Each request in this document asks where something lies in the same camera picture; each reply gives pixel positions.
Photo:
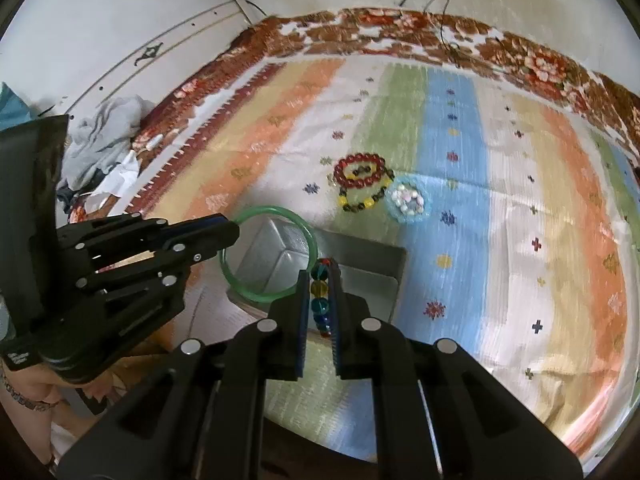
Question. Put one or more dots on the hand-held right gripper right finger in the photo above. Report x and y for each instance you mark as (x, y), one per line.
(336, 320)

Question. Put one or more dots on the small white oval object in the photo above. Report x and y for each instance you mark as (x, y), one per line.
(156, 140)

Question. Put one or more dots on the white crumpled paper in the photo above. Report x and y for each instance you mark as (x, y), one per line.
(120, 172)

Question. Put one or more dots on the teal cloth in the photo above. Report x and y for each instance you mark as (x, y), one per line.
(12, 105)

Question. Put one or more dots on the white bed headboard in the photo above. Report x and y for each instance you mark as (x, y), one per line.
(150, 35)

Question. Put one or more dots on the person's left forearm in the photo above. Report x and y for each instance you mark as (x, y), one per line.
(35, 385)

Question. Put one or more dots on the brown floral blanket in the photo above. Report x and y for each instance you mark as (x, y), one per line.
(400, 25)

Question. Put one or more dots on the grey metal box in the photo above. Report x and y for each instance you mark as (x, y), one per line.
(360, 260)

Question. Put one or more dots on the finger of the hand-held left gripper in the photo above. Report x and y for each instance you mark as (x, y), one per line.
(200, 221)
(210, 240)

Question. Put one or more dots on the orange brown cloth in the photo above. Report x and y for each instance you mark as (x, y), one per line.
(145, 365)

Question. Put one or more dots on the green glass bangle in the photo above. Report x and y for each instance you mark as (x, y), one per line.
(313, 245)

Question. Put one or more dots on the grey cloth pile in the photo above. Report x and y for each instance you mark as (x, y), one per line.
(100, 135)

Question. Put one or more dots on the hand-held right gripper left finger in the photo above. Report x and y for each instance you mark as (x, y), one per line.
(301, 320)

